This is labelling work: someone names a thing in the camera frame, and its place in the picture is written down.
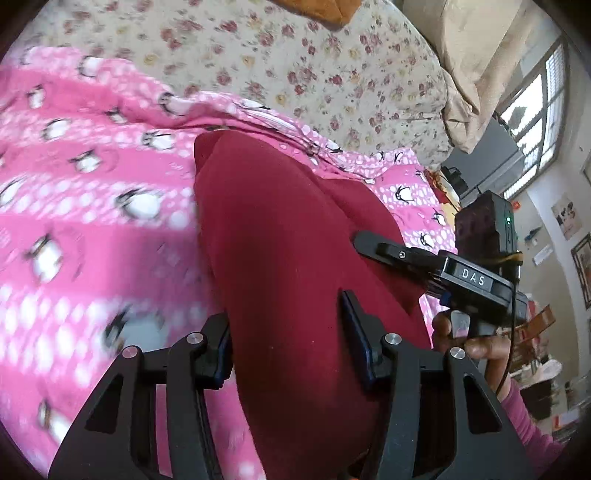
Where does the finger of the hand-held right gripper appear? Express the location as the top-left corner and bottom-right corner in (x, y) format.
(353, 231), (443, 278)

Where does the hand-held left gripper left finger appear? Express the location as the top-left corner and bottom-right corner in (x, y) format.
(48, 314), (234, 480)

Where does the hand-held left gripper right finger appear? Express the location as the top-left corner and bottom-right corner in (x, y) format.
(339, 291), (536, 480)

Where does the dark red garment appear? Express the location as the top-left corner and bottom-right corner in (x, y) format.
(193, 130), (432, 480)

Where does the person's right forearm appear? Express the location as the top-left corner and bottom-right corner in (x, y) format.
(495, 376), (568, 468)

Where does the person's right hand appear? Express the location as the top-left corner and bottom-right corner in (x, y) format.
(431, 310), (514, 402)

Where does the window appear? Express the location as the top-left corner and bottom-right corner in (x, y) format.
(499, 39), (575, 200)

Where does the beige curtain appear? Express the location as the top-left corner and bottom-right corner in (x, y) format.
(431, 0), (552, 154)

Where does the pink penguin print blanket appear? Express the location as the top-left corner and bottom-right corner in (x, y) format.
(0, 45), (462, 480)

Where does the floral bed sheet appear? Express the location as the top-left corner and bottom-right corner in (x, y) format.
(28, 0), (455, 168)

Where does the orange checkered cushion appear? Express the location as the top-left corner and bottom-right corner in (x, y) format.
(272, 0), (363, 29)

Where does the black cable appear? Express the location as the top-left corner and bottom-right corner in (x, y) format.
(498, 251), (523, 400)

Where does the framed wall picture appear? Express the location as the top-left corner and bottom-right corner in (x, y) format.
(571, 233), (591, 311)

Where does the wall poster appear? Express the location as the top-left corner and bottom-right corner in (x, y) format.
(551, 196), (583, 241)

